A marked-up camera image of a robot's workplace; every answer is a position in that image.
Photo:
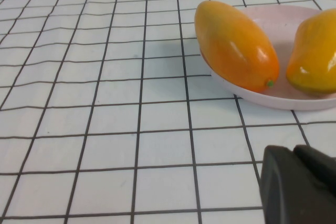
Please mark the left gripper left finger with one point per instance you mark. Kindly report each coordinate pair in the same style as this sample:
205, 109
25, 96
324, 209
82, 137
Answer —
291, 195

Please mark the white black-grid tablecloth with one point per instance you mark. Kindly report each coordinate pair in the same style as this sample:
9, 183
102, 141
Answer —
105, 129

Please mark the yellow-orange plastic mango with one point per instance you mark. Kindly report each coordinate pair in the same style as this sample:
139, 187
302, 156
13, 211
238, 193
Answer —
315, 58

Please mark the deep orange plastic mango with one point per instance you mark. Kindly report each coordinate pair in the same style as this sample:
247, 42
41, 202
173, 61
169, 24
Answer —
236, 48

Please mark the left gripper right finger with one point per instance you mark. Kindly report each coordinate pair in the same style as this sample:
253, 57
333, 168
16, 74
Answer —
320, 166

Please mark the pink round plate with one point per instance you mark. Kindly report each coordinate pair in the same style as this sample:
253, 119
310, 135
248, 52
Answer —
278, 24

